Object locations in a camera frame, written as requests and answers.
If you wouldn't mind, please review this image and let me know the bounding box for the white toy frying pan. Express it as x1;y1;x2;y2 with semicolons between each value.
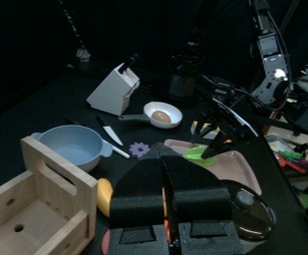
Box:
118;101;184;130

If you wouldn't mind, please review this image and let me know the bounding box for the pink tray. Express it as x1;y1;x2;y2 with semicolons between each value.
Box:
162;137;264;196

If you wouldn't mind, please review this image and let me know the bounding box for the glass pot lid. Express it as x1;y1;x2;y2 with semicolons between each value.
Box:
221;178;277;242

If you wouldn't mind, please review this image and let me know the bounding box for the purple toy gear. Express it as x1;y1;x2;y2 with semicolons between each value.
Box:
129;141;153;159

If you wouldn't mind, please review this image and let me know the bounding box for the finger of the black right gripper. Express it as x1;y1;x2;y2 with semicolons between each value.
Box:
191;113;217;137
200;130;235;160

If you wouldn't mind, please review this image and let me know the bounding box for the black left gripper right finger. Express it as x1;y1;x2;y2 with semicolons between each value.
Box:
161;154;247;255

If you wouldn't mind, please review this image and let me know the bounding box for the light wooden crate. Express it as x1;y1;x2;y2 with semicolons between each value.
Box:
0;134;101;255

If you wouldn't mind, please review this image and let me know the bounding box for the bin of colourful toys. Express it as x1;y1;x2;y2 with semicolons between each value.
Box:
267;132;308;187

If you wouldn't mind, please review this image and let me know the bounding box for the orange toy carrot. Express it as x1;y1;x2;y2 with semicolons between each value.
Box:
161;185;170;243

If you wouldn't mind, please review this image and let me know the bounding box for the brown toy egg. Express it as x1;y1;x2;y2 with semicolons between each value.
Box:
152;110;173;125

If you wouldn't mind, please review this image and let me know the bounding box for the black cleaver handle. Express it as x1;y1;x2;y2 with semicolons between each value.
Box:
121;54;141;75

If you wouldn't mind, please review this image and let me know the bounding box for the yellow toy banana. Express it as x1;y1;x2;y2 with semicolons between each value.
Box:
97;177;116;219

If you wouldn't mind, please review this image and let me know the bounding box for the white corner clamp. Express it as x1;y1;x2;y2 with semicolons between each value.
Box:
75;48;93;64

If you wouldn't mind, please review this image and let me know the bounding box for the thin diagonal cord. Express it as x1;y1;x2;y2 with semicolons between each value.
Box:
57;0;88;51

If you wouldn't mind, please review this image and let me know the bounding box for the green toy lime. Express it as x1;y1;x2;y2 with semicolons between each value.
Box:
181;144;219;168

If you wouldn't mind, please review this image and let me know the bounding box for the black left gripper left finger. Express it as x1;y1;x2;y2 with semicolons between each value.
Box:
109;154;170;255

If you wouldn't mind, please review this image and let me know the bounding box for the yellow toy corn block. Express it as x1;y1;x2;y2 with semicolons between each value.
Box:
189;120;220;135

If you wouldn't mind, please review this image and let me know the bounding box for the white toy knife thin blade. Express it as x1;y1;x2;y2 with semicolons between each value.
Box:
65;116;132;159

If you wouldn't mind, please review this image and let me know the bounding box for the white knife block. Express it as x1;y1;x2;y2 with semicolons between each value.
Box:
86;63;142;117

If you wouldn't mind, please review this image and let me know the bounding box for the white toy knife broad blade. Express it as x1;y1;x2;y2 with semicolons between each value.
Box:
96;114;125;146

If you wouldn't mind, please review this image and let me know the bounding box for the light blue toy pot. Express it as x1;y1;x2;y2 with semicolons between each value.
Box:
30;124;114;173

